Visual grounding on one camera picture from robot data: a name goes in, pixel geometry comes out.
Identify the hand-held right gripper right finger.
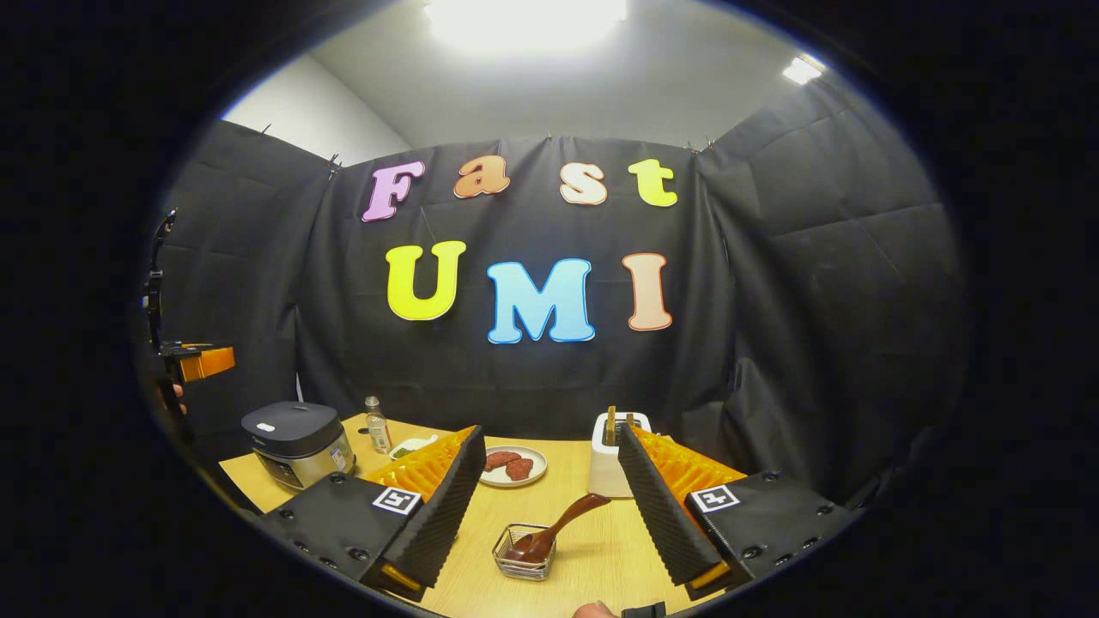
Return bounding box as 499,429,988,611
616,422,859,602

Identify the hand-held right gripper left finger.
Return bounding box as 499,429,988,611
258,425,488,602

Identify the metal wire chopstick holder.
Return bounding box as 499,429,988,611
492,524,557,582

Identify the brown wooden spoon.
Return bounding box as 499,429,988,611
505,493,612,565

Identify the dark grey rice cooker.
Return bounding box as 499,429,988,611
241,401,356,491

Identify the white toaster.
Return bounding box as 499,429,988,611
589,412,652,499

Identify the white round plate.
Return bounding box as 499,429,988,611
479,445,549,488

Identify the small glass bottle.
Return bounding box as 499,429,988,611
365,396,393,454

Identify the black backdrop cloth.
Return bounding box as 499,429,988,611
150,73,967,516

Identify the large ceiling light panel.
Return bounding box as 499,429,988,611
425,0,628,52

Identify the small ceiling light panel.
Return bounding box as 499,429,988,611
781,53,827,85

